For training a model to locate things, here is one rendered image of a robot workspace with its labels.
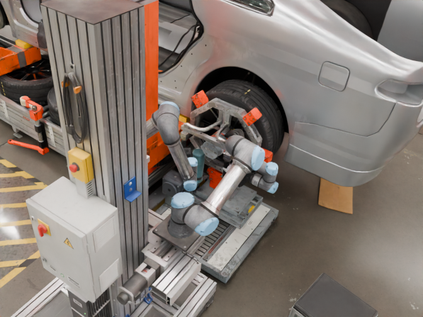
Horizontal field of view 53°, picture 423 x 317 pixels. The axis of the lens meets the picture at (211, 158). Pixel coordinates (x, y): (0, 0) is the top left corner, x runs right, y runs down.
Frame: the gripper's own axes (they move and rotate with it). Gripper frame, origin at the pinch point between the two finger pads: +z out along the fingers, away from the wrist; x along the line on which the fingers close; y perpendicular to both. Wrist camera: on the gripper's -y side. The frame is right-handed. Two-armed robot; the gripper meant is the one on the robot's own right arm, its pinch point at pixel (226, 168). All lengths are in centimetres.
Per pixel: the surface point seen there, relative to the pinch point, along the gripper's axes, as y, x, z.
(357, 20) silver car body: 47, -200, -12
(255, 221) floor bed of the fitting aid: -75, -39, -14
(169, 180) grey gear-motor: -43, -7, 49
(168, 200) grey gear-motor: -69, -11, 52
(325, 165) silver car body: 3, -40, -52
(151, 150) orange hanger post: -13, 2, 59
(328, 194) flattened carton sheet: -81, -115, -50
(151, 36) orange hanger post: 70, 2, 60
